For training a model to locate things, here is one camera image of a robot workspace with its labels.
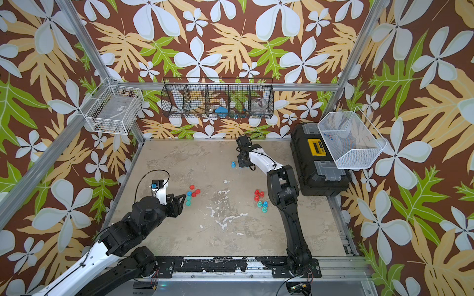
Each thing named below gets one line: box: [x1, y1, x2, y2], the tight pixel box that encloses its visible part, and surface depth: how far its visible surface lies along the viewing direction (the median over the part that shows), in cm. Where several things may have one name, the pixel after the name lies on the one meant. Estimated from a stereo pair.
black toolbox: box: [290, 123, 352, 197], surface depth 88 cm
